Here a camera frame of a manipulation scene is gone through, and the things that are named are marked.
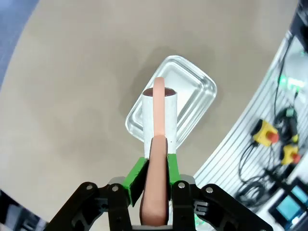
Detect control box with blue screen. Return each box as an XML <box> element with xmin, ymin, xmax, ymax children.
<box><xmin>268</xmin><ymin>185</ymin><xmax>308</xmax><ymax>227</ymax></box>

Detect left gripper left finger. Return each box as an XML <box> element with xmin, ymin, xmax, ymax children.
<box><xmin>44</xmin><ymin>157</ymin><xmax>150</xmax><ymax>231</ymax></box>

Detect pink handled lint roller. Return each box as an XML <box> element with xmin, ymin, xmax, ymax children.
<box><xmin>139</xmin><ymin>77</ymin><xmax>179</xmax><ymax>226</ymax></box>

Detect yellow emergency stop button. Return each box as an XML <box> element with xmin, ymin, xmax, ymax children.
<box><xmin>251</xmin><ymin>119</ymin><xmax>280</xmax><ymax>147</ymax></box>
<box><xmin>281</xmin><ymin>144</ymin><xmax>301</xmax><ymax>166</ymax></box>

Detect rectangular steel container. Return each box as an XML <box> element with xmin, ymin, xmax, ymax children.
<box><xmin>125</xmin><ymin>55</ymin><xmax>218</xmax><ymax>147</ymax></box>

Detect black cable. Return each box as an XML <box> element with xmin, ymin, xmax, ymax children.
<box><xmin>273</xmin><ymin>35</ymin><xmax>298</xmax><ymax>117</ymax></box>
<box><xmin>238</xmin><ymin>141</ymin><xmax>277</xmax><ymax>208</ymax></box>

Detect aluminium slotted base plate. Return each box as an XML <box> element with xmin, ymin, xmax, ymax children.
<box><xmin>192</xmin><ymin>31</ymin><xmax>308</xmax><ymax>231</ymax></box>

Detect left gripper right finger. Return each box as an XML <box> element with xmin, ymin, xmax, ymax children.
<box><xmin>166</xmin><ymin>154</ymin><xmax>274</xmax><ymax>231</ymax></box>

